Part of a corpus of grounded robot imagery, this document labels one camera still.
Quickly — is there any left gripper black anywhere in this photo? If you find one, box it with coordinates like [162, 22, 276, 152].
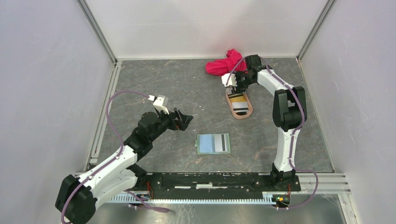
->
[149, 107, 192, 141]

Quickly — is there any pink oval tray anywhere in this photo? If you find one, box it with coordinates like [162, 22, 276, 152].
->
[226, 91, 253, 119]

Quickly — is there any white slotted cable duct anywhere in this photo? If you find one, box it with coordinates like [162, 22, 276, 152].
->
[106, 192, 276, 205]

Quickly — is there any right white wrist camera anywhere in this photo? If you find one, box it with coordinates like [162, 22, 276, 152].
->
[221, 73, 237, 87]

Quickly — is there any grey striped credit card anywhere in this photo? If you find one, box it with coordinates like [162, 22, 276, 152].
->
[213, 133, 230, 153]

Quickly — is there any yellow credit card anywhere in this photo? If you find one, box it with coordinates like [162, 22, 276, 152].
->
[228, 94, 246, 103]

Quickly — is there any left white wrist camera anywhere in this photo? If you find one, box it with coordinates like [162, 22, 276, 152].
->
[148, 95, 169, 115]

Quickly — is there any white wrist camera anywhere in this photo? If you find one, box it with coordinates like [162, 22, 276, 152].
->
[221, 73, 237, 87]
[148, 95, 169, 115]

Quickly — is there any red cloth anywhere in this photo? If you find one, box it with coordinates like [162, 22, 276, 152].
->
[205, 49, 247, 76]

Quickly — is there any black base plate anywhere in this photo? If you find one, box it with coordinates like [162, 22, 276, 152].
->
[128, 172, 301, 200]

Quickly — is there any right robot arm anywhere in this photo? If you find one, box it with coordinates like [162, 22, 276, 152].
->
[221, 55, 307, 190]

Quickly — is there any green card holder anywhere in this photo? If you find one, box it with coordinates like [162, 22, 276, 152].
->
[195, 134, 231, 154]

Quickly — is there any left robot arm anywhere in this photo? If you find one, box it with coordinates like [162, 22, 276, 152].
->
[55, 108, 193, 224]

